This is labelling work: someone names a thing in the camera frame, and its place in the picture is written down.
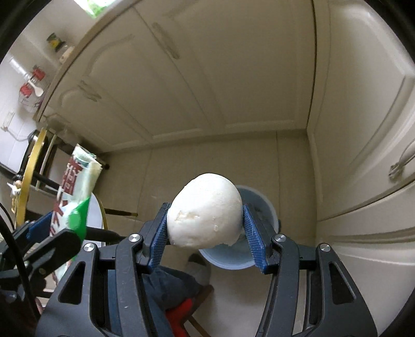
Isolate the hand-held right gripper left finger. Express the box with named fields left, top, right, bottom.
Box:
left=34, top=202, right=172, bottom=337

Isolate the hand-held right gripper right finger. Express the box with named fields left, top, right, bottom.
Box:
left=243, top=203, right=378, bottom=337

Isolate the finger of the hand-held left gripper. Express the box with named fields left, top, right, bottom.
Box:
left=13, top=212, right=54, bottom=247
left=19, top=228, right=81, bottom=279

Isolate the pale blue plastic bin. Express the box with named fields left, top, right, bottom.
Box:
left=198, top=185, right=280, bottom=271

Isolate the white steamed bun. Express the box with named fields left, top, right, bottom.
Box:
left=166, top=173, right=244, bottom=249

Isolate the green white snack packet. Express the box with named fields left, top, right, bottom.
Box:
left=49, top=143, right=103, bottom=282

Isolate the person's jeans leg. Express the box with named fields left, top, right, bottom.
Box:
left=143, top=266, right=203, bottom=337

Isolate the grey shoe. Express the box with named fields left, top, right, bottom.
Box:
left=186, top=254, right=212, bottom=286

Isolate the round white gold-rimmed table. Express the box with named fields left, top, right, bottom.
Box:
left=11, top=128, right=137, bottom=243

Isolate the red wooden stool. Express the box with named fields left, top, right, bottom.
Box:
left=165, top=285, right=215, bottom=337

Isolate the yellow label glass jar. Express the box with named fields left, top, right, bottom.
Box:
left=46, top=32, right=67, bottom=53

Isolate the green plant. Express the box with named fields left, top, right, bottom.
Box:
left=85, top=0, right=107, bottom=17

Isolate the thick black cable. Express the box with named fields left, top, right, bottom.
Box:
left=0, top=203, right=41, bottom=328

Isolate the white wall socket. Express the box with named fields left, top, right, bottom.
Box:
left=1, top=111, right=16, bottom=131

